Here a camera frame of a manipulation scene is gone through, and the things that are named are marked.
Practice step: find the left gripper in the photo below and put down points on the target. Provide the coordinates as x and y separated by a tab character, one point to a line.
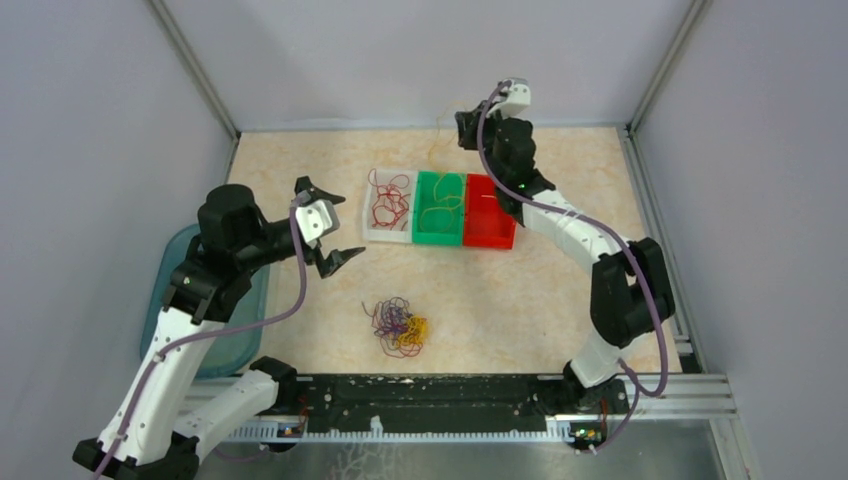
335	259

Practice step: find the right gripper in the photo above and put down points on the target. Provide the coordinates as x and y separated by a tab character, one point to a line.
466	128

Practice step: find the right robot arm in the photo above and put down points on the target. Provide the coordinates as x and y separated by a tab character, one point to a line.
630	292

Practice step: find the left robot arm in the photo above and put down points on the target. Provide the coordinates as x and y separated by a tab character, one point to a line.
148	437

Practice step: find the white plastic bin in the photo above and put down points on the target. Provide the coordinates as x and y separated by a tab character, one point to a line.
388	205

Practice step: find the green plastic bin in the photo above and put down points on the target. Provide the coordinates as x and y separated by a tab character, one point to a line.
438	217

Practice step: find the red plastic bin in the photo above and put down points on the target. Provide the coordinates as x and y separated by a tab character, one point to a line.
486	225

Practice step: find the teal plastic basin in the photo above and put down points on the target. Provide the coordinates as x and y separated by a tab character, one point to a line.
228	354

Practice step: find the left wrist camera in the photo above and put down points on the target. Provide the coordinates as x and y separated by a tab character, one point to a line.
316	221

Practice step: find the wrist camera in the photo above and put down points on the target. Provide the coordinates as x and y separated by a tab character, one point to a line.
513	97
316	221

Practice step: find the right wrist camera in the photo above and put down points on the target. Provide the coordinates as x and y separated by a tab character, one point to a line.
513	97

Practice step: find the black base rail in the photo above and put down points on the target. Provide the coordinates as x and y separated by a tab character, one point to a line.
442	404

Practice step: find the aluminium frame rail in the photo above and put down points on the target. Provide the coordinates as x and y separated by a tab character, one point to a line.
687	397

